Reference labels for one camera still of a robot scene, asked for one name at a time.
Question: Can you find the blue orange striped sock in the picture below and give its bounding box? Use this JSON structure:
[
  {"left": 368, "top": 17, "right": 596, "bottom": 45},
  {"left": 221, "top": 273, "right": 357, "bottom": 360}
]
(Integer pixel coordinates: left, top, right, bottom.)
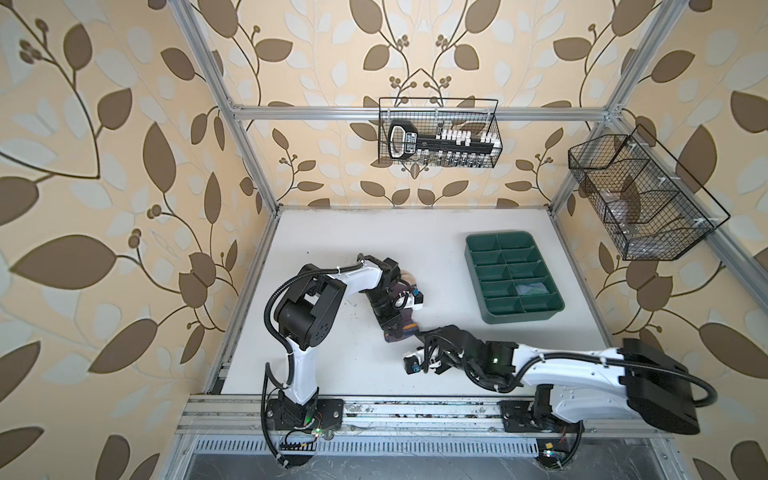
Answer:
[{"left": 515, "top": 282, "right": 550, "bottom": 296}]

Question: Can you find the wire basket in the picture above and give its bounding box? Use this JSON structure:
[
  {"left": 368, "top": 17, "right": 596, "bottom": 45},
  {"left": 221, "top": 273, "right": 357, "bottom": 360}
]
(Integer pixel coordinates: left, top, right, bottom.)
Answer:
[
  {"left": 377, "top": 96, "right": 503, "bottom": 169},
  {"left": 568, "top": 124, "right": 731, "bottom": 261}
]

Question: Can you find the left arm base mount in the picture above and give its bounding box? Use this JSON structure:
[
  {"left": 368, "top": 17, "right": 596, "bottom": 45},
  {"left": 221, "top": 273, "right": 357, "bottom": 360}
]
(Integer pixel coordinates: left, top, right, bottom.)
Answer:
[{"left": 266, "top": 396, "right": 345, "bottom": 431}]

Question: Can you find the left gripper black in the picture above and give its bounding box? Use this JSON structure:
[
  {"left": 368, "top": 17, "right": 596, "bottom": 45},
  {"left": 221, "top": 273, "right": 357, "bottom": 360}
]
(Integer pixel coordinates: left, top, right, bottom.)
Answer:
[{"left": 365, "top": 291, "right": 408, "bottom": 337}]

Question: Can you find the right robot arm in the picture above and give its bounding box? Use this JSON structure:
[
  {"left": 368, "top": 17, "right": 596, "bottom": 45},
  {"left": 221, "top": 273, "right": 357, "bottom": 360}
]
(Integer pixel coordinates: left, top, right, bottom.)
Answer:
[{"left": 403, "top": 325, "right": 718, "bottom": 435}]

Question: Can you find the purple sock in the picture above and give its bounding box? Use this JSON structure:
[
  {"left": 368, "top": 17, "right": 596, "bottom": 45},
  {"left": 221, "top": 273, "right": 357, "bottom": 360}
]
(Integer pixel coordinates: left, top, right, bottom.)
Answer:
[{"left": 384, "top": 271, "right": 419, "bottom": 343}]

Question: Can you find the right wire basket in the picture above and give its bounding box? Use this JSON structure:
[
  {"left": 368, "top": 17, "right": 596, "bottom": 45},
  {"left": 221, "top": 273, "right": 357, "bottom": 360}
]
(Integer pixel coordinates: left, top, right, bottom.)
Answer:
[{"left": 568, "top": 124, "right": 731, "bottom": 261}]

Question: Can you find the black socket set tool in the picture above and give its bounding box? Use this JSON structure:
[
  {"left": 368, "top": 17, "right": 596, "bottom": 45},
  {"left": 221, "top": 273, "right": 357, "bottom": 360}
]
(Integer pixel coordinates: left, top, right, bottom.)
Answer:
[{"left": 384, "top": 120, "right": 503, "bottom": 160}]

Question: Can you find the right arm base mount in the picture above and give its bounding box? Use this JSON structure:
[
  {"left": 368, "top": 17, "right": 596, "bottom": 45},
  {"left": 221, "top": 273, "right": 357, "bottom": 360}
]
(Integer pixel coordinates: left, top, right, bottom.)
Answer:
[{"left": 498, "top": 400, "right": 582, "bottom": 435}]

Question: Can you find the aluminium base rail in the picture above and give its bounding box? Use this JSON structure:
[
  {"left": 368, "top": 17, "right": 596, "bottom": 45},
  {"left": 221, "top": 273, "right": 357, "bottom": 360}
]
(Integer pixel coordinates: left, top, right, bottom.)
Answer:
[{"left": 176, "top": 394, "right": 673, "bottom": 438}]

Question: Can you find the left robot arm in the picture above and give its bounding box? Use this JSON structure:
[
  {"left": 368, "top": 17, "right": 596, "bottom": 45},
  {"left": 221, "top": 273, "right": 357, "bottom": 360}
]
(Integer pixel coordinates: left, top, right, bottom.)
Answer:
[{"left": 263, "top": 254, "right": 424, "bottom": 425}]

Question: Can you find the green compartment tray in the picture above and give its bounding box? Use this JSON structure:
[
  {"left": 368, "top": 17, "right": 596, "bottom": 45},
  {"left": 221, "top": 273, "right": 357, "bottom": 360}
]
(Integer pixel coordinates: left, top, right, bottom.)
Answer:
[{"left": 465, "top": 231, "right": 565, "bottom": 325}]

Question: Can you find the back wire basket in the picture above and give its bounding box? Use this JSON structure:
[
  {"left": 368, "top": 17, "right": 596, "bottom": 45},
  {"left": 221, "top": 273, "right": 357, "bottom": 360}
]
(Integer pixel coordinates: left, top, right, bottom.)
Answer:
[{"left": 377, "top": 96, "right": 503, "bottom": 169}]

